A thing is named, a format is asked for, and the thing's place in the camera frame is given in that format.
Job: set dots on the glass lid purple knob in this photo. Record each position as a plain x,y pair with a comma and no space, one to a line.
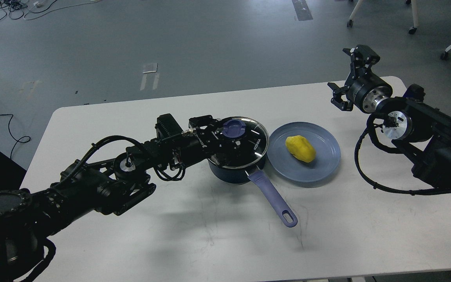
255,138

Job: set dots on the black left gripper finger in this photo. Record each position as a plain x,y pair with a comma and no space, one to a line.
207,123
234,157

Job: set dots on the blue round plate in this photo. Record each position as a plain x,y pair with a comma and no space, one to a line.
327,148

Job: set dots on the dark blue saucepan purple handle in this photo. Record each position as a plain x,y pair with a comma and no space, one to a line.
255,174

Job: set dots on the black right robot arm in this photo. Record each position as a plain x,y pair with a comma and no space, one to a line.
399,125

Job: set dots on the grey tape strip on floor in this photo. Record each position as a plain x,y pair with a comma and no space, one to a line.
302,11

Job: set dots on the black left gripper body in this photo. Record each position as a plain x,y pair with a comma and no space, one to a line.
197,145

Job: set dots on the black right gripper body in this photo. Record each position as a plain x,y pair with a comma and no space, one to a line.
367,92

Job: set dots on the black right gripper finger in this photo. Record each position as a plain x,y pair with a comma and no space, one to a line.
362,59
339,95

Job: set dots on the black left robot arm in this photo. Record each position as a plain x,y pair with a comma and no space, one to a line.
111,178

